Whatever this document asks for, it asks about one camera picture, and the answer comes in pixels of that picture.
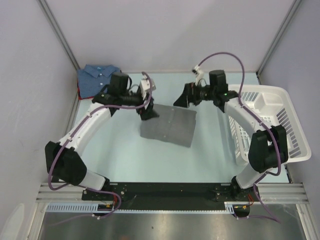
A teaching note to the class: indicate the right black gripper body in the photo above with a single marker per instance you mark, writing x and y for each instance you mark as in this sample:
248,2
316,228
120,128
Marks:
206,94

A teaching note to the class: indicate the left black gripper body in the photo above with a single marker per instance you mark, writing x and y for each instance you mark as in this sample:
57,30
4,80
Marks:
137,99

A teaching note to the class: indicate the grey long sleeve shirt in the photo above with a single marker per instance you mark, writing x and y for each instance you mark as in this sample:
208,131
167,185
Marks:
174,125

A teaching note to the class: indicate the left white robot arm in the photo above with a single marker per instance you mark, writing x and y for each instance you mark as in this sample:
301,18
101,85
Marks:
63,158

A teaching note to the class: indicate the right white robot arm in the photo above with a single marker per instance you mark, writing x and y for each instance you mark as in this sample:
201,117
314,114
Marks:
268,148

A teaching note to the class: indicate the folded blue checked shirt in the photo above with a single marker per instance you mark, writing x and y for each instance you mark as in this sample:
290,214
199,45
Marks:
95,76

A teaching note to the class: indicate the folded red shirt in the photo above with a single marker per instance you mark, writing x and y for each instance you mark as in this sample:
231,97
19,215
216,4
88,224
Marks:
87,93

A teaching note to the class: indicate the white plastic laundry basket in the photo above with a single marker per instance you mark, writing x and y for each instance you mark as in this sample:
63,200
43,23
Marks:
274,106

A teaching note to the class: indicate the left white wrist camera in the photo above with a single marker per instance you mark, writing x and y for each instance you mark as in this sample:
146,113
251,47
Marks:
146,86

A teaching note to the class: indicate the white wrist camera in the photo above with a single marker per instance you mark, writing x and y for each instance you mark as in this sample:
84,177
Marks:
199,74
146,86

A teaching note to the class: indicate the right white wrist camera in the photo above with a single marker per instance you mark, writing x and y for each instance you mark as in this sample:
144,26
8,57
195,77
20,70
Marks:
199,74

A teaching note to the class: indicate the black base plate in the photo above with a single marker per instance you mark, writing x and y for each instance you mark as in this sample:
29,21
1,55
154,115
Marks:
176,197

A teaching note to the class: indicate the white slotted cable duct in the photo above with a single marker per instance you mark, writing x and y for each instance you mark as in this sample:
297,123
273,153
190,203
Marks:
97,208

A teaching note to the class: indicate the aluminium frame rail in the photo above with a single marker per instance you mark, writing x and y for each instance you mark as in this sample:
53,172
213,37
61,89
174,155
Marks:
277,193

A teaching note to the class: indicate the right aluminium corner post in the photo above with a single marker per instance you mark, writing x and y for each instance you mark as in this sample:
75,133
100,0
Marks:
279,35

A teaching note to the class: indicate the aluminium corner post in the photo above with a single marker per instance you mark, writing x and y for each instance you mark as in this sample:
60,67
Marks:
279,35
49,15

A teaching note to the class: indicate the left aluminium corner post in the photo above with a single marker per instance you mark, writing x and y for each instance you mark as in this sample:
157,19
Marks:
49,15

